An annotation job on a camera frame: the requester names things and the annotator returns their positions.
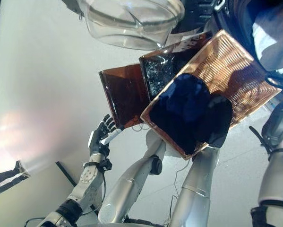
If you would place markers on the grey front-load washing machine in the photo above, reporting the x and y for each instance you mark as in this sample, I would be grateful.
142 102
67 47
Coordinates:
238 14

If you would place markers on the black garment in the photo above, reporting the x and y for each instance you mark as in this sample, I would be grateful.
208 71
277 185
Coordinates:
216 123

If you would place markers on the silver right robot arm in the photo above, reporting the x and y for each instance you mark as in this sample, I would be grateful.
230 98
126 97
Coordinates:
278 165

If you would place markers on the dark clear plastic box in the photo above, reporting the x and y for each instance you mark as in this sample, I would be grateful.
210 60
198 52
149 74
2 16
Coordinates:
157 71

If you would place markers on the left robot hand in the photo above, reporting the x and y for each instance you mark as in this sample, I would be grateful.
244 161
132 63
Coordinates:
96 142

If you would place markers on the white garment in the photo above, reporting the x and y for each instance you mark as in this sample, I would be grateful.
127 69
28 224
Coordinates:
271 42

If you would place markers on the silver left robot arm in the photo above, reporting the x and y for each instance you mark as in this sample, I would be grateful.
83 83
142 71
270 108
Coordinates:
84 184

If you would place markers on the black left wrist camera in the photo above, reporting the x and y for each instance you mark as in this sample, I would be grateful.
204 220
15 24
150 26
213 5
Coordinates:
106 164

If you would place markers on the blue garment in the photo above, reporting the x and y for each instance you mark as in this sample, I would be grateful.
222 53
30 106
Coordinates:
183 97

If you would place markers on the grey robot torso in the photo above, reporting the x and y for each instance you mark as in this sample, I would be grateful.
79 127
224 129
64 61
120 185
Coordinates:
143 224

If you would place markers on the woven wicker laundry basket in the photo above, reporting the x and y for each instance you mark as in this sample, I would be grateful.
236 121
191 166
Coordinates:
238 78

